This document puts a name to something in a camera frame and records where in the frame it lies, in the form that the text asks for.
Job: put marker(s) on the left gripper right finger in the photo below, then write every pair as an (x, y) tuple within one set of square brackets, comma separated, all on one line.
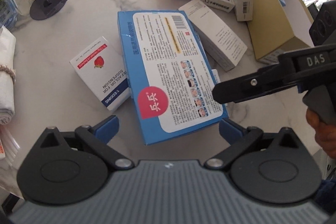
[(269, 167)]

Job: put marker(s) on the person's right hand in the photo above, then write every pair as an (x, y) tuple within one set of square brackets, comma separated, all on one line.
[(325, 135)]

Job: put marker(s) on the white grey slim box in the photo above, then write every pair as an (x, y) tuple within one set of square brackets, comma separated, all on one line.
[(217, 38)]

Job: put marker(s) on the orange white tissue pack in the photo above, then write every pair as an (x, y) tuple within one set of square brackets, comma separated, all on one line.
[(2, 151)]

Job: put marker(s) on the clear plastic water bottle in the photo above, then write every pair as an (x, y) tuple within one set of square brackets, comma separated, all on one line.
[(8, 14)]

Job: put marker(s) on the blue mask box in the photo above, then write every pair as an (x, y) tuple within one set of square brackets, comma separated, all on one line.
[(168, 73)]

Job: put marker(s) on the white strawberry medicine box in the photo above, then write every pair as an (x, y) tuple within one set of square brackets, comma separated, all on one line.
[(101, 68)]

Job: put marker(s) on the tan cardboard shoe box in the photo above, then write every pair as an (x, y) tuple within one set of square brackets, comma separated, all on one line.
[(279, 26)]

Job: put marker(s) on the rolled white cloth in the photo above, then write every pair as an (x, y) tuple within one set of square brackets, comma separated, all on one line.
[(8, 42)]

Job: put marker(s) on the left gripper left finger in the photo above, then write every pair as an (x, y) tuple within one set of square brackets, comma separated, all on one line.
[(64, 168)]

